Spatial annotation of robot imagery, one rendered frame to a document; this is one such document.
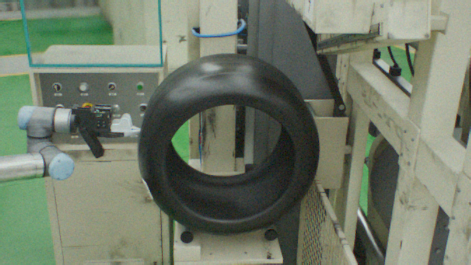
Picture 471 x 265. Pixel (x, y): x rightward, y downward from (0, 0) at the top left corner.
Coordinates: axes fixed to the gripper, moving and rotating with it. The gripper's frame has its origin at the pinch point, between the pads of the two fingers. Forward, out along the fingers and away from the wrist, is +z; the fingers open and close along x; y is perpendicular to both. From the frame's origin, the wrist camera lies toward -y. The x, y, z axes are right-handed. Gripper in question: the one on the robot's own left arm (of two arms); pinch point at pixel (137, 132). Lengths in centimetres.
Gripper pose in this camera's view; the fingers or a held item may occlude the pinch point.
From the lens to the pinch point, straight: 173.3
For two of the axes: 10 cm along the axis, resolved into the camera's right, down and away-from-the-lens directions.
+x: -0.7, -4.1, 9.1
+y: 1.2, -9.1, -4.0
